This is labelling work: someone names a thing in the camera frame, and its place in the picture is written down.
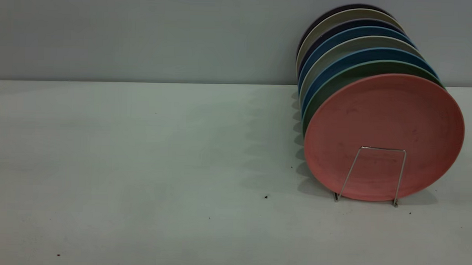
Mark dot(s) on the pink round plate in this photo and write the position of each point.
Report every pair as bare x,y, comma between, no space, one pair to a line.
385,126

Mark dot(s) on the green round plate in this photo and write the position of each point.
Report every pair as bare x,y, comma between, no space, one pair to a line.
348,75

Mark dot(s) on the blue round plate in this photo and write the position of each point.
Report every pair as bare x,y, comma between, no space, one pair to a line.
353,32
360,54

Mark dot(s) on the beige round plate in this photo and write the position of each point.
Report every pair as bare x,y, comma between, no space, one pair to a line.
354,14
353,41

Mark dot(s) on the dark purple round plate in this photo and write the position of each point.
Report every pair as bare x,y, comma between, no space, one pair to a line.
330,10
342,25

